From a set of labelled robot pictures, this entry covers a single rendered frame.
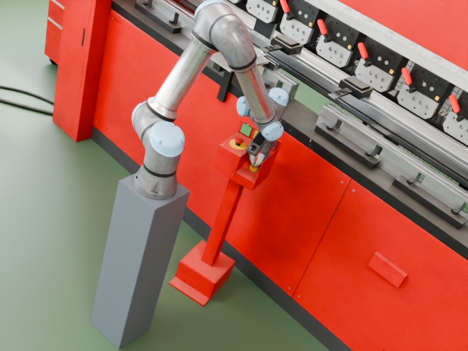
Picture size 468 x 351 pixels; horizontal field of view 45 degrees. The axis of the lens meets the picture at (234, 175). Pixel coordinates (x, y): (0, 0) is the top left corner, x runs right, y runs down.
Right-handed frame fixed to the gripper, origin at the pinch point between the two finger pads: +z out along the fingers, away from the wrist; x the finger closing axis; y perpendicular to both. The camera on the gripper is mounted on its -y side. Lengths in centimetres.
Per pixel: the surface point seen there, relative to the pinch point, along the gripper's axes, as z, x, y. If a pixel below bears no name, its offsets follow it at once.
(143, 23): -10, 91, 43
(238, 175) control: 3.1, 2.7, -6.7
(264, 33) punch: -33, 29, 44
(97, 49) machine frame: 17, 117, 42
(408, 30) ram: -66, -30, 30
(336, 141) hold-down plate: -14.5, -23.5, 22.8
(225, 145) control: -5.2, 12.8, -4.3
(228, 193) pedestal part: 18.2, 6.0, -3.0
